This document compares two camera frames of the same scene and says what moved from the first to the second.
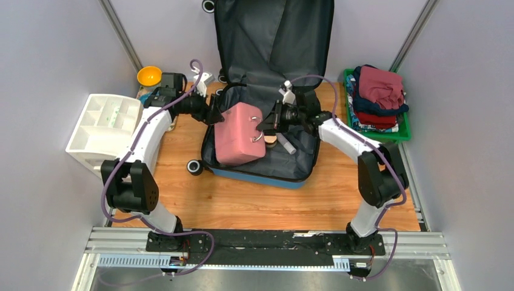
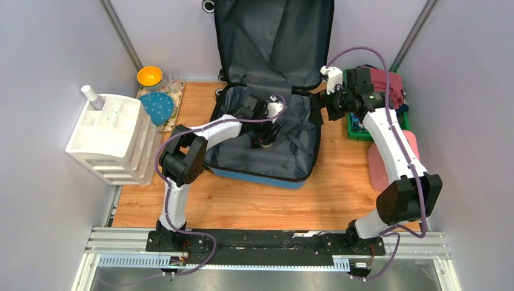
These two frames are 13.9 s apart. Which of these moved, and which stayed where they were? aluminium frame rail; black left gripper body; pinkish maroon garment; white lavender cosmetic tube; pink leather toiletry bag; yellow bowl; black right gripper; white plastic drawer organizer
Moved: white lavender cosmetic tube; black right gripper; black left gripper body; pink leather toiletry bag
Stayed: pinkish maroon garment; aluminium frame rail; white plastic drawer organizer; yellow bowl
